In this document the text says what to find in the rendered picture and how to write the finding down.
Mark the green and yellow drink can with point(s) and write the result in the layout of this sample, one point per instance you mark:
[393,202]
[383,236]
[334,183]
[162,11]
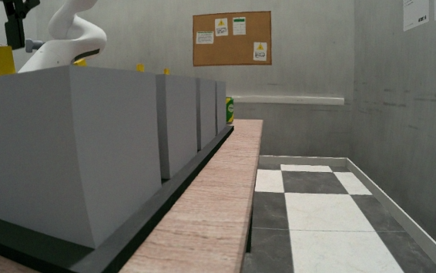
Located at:
[229,109]

